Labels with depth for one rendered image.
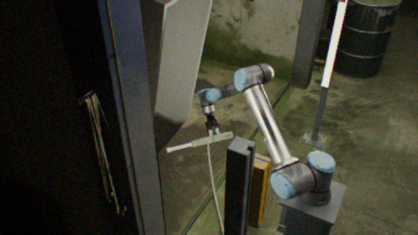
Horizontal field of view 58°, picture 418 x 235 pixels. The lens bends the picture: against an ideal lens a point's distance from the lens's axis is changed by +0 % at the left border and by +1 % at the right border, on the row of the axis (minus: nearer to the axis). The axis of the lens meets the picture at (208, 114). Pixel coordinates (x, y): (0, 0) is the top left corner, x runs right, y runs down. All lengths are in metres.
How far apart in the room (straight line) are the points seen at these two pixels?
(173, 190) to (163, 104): 0.68
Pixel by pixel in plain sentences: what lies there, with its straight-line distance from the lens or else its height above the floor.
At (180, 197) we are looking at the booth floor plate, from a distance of 2.99.
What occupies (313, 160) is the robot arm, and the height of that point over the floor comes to 0.91.
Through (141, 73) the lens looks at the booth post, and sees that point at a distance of 1.34.
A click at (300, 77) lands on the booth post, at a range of 4.29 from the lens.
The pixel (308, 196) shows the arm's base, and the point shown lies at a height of 0.69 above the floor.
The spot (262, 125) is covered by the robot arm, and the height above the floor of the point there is 1.05.
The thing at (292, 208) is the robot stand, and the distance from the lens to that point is 2.19.
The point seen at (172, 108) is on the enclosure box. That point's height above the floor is 0.52.
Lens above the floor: 2.28
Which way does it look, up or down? 37 degrees down
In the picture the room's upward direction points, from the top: straight up
